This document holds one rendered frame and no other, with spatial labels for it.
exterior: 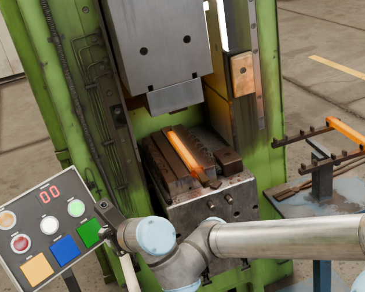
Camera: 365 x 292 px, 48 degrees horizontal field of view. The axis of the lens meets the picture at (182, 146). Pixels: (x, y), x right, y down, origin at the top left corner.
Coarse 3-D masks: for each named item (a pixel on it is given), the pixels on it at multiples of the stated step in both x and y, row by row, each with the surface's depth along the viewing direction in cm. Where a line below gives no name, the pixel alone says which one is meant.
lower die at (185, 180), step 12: (156, 132) 193; (180, 132) 189; (144, 144) 190; (156, 144) 185; (168, 144) 181; (192, 144) 177; (156, 156) 176; (168, 156) 173; (180, 156) 169; (192, 156) 167; (204, 156) 167; (168, 168) 167; (180, 168) 163; (204, 168) 160; (168, 180) 159; (180, 180) 159; (192, 180) 160; (180, 192) 161
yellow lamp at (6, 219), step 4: (0, 216) 123; (4, 216) 124; (8, 216) 125; (12, 216) 125; (0, 220) 123; (4, 220) 124; (8, 220) 124; (12, 220) 125; (0, 224) 123; (4, 224) 124; (8, 224) 124
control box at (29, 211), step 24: (72, 168) 138; (24, 192) 129; (48, 192) 132; (72, 192) 136; (24, 216) 127; (48, 216) 131; (72, 216) 135; (96, 216) 139; (0, 240) 122; (48, 240) 129; (72, 264) 132; (24, 288) 123
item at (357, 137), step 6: (330, 120) 166; (336, 120) 166; (336, 126) 163; (342, 126) 161; (348, 126) 160; (342, 132) 160; (348, 132) 156; (354, 132) 156; (354, 138) 154; (360, 138) 151
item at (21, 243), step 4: (20, 236) 125; (16, 240) 124; (20, 240) 125; (24, 240) 126; (16, 244) 124; (20, 244) 125; (24, 244) 125; (16, 248) 124; (20, 248) 125; (24, 248) 125
